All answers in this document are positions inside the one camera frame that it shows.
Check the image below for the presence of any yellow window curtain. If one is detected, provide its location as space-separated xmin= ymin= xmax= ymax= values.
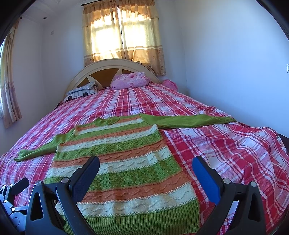
xmin=82 ymin=1 xmax=166 ymax=76

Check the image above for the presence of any red white plaid bedspread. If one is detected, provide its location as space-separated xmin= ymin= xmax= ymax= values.
xmin=1 ymin=84 xmax=288 ymax=234

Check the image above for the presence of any cream wooden headboard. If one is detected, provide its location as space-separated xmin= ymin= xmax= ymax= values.
xmin=66 ymin=59 xmax=161 ymax=92

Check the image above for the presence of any side window curtain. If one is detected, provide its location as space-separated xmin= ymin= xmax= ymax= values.
xmin=1 ymin=20 xmax=22 ymax=129

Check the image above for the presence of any grey car print pillow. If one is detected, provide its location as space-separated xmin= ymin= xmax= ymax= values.
xmin=63 ymin=82 xmax=98 ymax=102

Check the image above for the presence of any pink cloth beside bed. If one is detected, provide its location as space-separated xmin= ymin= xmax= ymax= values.
xmin=162 ymin=79 xmax=178 ymax=91

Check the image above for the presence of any green orange striped knit sweater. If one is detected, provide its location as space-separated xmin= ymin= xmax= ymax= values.
xmin=16 ymin=114 xmax=233 ymax=234

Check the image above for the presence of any pink floral pillow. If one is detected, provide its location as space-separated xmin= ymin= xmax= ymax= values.
xmin=110 ymin=72 xmax=151 ymax=90

